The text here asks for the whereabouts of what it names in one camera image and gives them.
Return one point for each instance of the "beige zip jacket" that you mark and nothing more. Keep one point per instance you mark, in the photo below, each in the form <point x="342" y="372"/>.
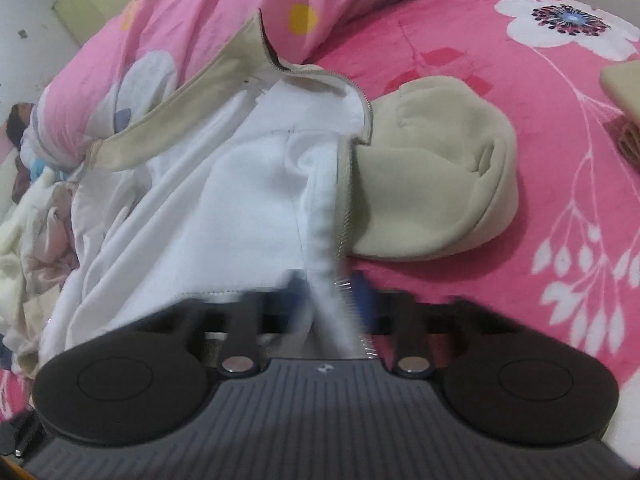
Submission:
<point x="425" y="185"/>

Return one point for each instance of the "pink floral quilt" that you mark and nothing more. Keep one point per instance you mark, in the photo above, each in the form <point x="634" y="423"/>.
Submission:
<point x="200" y="10"/>

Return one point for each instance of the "pink floral bed blanket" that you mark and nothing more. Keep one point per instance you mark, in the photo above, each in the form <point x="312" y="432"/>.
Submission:
<point x="550" y="160"/>

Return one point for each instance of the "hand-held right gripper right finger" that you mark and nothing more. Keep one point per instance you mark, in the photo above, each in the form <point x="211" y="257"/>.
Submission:
<point x="362" y="295"/>

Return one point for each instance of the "cream fleece garment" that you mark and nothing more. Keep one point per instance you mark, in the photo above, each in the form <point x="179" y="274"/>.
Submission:
<point x="20" y="270"/>

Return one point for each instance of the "dark maroon pillow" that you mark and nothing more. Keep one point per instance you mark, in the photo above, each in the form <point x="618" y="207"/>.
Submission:
<point x="22" y="182"/>

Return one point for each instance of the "folded beige garment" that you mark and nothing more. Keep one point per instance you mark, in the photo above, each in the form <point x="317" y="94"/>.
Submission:
<point x="625" y="90"/>

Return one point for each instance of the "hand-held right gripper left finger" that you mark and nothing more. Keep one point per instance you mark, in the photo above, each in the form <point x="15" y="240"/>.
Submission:
<point x="298" y="295"/>

